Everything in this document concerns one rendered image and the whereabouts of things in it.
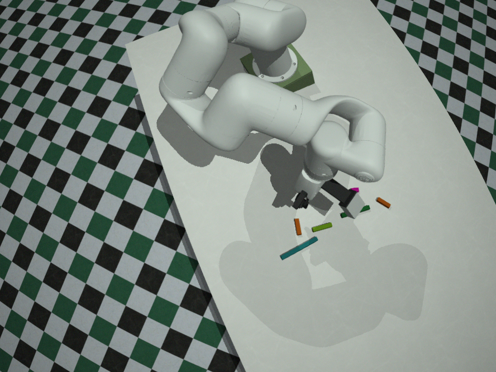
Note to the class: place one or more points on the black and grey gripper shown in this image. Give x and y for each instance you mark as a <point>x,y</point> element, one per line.
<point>308,187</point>

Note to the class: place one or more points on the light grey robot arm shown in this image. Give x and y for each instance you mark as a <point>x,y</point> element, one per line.
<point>246,103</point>

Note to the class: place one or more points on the orange rod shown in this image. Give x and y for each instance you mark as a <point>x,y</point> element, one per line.
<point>383,202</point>
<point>297,225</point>

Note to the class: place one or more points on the turquoise rod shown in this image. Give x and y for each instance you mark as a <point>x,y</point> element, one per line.
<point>299,248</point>

